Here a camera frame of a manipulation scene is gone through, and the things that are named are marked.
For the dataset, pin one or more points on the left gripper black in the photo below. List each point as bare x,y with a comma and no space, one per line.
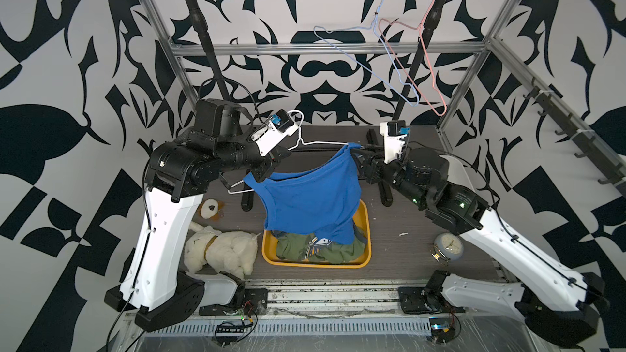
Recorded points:
267,166

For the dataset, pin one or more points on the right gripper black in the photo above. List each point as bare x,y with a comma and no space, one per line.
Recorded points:
374,159

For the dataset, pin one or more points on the white wire hanger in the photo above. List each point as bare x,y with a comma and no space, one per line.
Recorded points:
300,143

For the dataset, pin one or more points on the blue tank top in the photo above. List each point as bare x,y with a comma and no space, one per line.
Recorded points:
321,201

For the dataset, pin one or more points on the dark green printed tank top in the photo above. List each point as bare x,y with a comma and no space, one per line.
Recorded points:
310,248

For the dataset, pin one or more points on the pink wire hanger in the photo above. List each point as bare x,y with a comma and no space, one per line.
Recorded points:
422,54

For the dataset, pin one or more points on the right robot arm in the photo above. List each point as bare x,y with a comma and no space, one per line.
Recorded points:
558,304

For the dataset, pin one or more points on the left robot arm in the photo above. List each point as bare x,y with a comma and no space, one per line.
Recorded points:
175,180

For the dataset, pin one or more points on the brown white round toy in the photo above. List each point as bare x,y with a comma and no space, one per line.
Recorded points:
211,209

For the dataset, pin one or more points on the white plastic bin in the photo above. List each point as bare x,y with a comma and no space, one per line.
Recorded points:
462,176

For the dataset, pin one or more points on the white plush dog toy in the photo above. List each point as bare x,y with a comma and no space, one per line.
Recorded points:
232,252

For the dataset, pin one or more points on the yellow plastic tray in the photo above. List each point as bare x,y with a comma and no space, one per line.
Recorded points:
361,230

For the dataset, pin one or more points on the small round alarm clock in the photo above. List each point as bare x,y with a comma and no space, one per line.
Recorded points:
447,248

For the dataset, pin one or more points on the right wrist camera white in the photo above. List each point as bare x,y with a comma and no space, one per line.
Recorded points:
395,137

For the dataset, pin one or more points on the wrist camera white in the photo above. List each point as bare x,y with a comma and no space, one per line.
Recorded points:
395,137
279,126

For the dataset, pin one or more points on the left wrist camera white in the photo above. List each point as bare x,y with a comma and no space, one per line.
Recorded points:
279,126

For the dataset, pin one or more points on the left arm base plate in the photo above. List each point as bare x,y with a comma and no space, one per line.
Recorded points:
247,301

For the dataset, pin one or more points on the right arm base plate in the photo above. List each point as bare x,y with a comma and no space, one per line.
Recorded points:
422,301

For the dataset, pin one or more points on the left electronics board with wires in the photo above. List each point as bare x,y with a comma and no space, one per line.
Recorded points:
228,332

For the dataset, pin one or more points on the electronics board with wires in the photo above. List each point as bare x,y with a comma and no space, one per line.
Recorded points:
444,330
228,332

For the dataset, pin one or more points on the right electronics board with wires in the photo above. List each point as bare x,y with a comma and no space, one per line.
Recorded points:
444,330

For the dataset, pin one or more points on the black wall hook rail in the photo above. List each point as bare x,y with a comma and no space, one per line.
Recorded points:
587,140

